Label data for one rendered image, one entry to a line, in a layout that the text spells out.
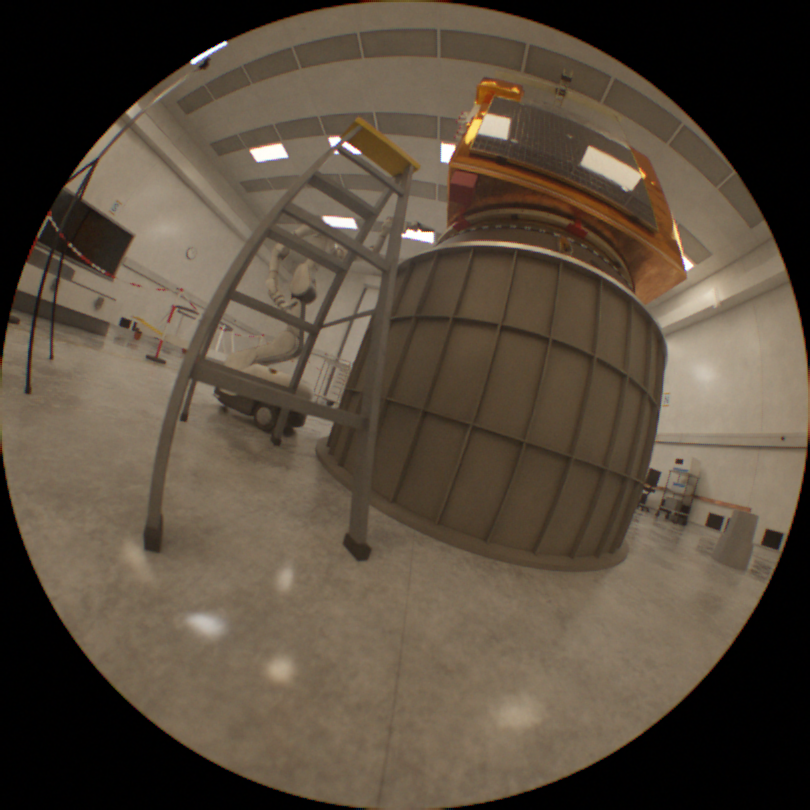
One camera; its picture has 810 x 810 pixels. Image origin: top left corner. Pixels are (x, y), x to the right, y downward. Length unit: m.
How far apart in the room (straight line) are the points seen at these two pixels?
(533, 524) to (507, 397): 0.46
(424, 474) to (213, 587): 0.77
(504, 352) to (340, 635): 0.93
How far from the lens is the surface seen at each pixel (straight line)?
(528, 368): 0.98
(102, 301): 4.46
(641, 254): 2.01
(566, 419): 1.00
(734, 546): 2.77
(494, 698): 0.49
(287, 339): 1.79
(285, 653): 0.42
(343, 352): 10.10
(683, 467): 5.70
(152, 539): 0.53
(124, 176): 8.23
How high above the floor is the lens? 0.35
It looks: 2 degrees up
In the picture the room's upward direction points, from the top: 19 degrees clockwise
